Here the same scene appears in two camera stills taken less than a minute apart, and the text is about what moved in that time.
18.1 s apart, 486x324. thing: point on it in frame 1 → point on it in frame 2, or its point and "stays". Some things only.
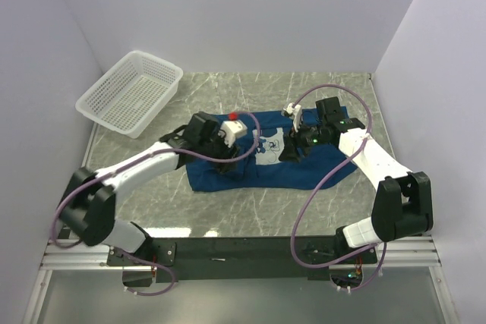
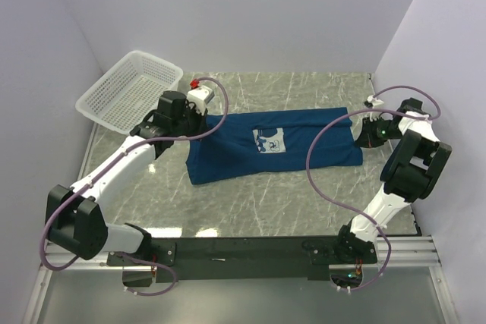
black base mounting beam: [241, 258] stays
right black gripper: [293, 141] → [367, 139]
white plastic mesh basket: [130, 98] stays
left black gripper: [225, 149] → [201, 118]
